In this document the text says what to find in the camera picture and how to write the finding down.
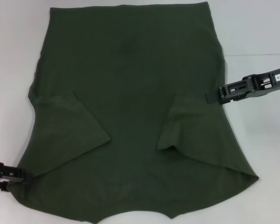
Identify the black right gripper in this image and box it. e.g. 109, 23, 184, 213
205, 65, 280, 105

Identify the dark green shirt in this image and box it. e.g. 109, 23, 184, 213
8, 1, 259, 224

